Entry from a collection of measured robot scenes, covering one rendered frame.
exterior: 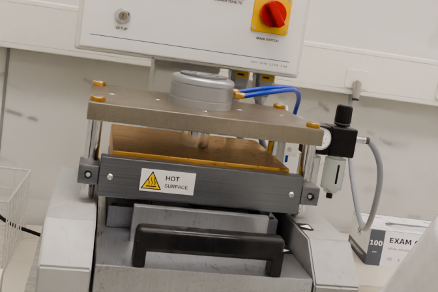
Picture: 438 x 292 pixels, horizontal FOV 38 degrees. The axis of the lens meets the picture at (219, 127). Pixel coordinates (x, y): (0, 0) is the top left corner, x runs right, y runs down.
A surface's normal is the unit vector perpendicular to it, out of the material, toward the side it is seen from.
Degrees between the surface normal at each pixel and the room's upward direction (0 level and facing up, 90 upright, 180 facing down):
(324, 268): 41
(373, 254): 90
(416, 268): 87
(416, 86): 90
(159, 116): 90
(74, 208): 0
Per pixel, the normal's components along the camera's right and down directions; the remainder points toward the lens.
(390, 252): 0.07, 0.16
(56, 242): 0.22, -0.62
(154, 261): 0.15, -0.98
